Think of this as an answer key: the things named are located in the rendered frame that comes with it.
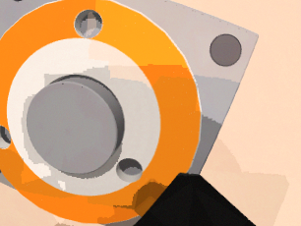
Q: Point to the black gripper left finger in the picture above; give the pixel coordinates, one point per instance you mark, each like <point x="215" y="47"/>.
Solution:
<point x="173" y="207"/>

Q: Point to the orange round plate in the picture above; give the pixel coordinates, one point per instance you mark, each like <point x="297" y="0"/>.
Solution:
<point x="148" y="74"/>

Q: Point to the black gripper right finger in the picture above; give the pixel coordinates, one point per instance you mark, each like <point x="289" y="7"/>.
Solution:
<point x="210" y="208"/>

